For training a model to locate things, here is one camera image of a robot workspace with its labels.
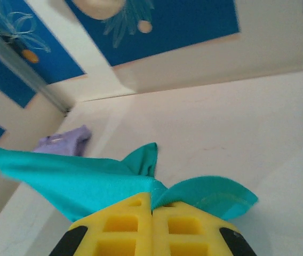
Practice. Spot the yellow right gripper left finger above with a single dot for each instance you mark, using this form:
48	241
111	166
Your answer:
119	229

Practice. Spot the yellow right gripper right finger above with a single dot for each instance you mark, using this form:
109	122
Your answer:
186	229

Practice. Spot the teal t-shirt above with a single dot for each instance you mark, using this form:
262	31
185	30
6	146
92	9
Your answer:
74	176

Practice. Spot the folded purple t-shirt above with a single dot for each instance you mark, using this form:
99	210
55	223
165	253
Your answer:
60	144

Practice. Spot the aluminium frame post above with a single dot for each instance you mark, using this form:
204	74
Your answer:
34	80

